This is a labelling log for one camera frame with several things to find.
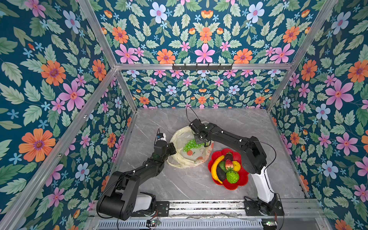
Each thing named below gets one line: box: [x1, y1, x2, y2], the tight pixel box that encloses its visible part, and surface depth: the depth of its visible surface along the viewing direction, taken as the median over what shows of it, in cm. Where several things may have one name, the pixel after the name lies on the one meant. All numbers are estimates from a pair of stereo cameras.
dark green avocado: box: [218, 160, 227, 173], surface depth 86 cm
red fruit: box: [225, 159, 234, 171], surface depth 82 cm
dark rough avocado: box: [216, 165, 227, 182], surface depth 82 cm
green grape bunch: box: [183, 138, 206, 153], surface depth 97 cm
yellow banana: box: [211, 155, 225, 184], surface depth 82 cm
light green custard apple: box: [226, 171, 240, 184], surface depth 80 cm
